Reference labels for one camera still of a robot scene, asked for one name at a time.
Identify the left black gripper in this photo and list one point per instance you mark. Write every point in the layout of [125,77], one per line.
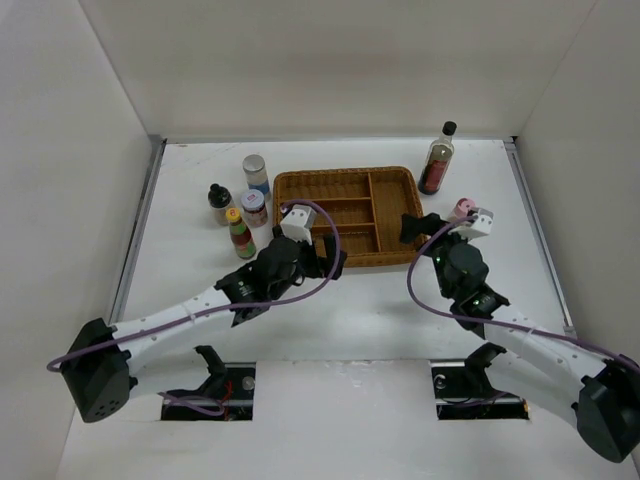
[316,263]

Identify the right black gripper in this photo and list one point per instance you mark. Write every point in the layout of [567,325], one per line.
[414,226]

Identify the yellow cap sauce bottle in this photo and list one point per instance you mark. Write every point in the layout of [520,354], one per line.
[240,234]

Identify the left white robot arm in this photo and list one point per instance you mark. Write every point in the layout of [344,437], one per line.
[106,365]

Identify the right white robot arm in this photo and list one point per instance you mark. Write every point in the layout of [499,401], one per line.
[592,389]

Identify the wicker divided tray basket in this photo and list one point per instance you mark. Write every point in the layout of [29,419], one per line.
[366,204]

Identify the pink cap small bottle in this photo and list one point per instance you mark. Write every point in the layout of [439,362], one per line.
[461,209]

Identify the tall dark vinegar bottle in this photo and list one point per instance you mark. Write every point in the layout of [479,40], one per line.
[440,154]

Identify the white lid chili jar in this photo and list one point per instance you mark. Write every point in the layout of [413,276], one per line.
[254,207]

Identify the black cap pepper shaker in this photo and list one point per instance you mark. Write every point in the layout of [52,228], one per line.
[220,201]

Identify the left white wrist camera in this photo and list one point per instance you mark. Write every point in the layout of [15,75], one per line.
[297,223]

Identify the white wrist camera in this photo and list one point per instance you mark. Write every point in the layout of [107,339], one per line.
[480,224]
[297,223]

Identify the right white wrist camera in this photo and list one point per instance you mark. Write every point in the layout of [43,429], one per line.
[480,224]

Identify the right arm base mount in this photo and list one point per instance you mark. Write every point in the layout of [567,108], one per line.
[463,392]

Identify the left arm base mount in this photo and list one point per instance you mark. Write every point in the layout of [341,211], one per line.
[225,395]

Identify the right aluminium table rail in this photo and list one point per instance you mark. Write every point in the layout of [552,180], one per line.
[512,153]

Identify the aluminium table rail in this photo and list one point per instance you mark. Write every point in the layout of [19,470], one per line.
[512,153]
[124,280]

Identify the left aluminium table rail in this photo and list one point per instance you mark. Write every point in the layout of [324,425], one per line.
[124,280]

